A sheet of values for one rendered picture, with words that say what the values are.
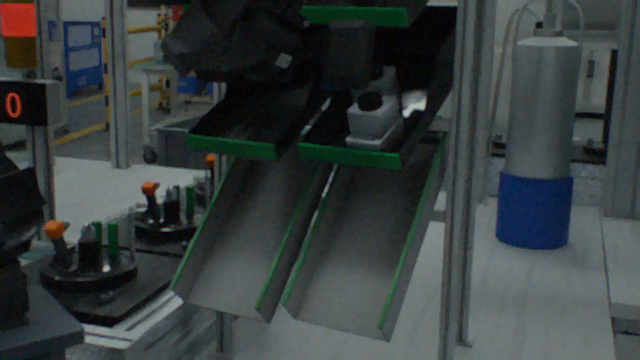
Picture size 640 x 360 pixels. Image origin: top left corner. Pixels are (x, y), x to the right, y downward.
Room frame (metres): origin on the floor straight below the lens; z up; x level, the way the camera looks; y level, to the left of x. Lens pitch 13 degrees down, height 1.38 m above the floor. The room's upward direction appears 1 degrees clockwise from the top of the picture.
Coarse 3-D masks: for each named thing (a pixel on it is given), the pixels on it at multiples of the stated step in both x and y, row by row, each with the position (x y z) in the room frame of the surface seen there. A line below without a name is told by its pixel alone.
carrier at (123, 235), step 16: (208, 176) 1.35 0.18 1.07; (176, 192) 1.34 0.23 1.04; (192, 192) 1.38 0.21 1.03; (208, 192) 1.35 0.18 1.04; (144, 208) 1.35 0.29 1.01; (160, 208) 1.40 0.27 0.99; (176, 208) 1.33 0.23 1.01; (192, 208) 1.38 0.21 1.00; (144, 224) 1.30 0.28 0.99; (160, 224) 1.28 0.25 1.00; (176, 224) 1.30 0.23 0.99; (192, 224) 1.31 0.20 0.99; (128, 240) 1.27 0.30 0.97; (144, 240) 1.27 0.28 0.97; (160, 240) 1.27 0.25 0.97; (176, 240) 1.27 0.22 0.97; (176, 256) 1.21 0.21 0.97
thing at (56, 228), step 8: (48, 224) 1.03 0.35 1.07; (56, 224) 1.02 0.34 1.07; (64, 224) 1.04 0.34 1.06; (48, 232) 1.02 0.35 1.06; (56, 232) 1.02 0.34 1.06; (64, 232) 1.04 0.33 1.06; (56, 240) 1.03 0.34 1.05; (64, 240) 1.04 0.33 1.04; (56, 248) 1.03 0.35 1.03; (64, 248) 1.04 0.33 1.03; (64, 256) 1.04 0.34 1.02; (64, 264) 1.04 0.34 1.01; (72, 264) 1.05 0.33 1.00
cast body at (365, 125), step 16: (368, 96) 0.89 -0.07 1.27; (384, 96) 0.90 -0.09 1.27; (352, 112) 0.88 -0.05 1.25; (368, 112) 0.88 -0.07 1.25; (384, 112) 0.87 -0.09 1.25; (352, 128) 0.89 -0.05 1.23; (368, 128) 0.88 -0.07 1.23; (384, 128) 0.88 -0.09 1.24; (400, 128) 0.91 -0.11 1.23; (352, 144) 0.89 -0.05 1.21; (368, 144) 0.87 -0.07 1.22; (384, 144) 0.88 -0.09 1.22
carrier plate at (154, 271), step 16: (144, 256) 1.19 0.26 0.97; (160, 256) 1.19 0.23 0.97; (32, 272) 1.11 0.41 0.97; (144, 272) 1.12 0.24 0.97; (160, 272) 1.12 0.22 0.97; (112, 288) 1.05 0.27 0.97; (128, 288) 1.05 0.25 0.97; (144, 288) 1.05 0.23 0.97; (160, 288) 1.06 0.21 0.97; (64, 304) 0.99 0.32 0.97; (80, 304) 0.99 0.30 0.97; (96, 304) 0.99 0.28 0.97; (112, 304) 0.99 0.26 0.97; (128, 304) 0.99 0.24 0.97; (144, 304) 1.02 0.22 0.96; (80, 320) 0.97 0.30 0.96; (96, 320) 0.96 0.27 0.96; (112, 320) 0.95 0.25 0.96
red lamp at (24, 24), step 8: (8, 8) 1.25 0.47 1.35; (16, 8) 1.25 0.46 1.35; (24, 8) 1.25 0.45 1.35; (32, 8) 1.27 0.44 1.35; (8, 16) 1.25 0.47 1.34; (16, 16) 1.25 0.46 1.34; (24, 16) 1.25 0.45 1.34; (32, 16) 1.27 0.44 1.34; (8, 24) 1.25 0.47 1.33; (16, 24) 1.25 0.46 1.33; (24, 24) 1.25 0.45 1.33; (32, 24) 1.26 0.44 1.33; (8, 32) 1.25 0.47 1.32; (16, 32) 1.25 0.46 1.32; (24, 32) 1.25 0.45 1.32; (32, 32) 1.26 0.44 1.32
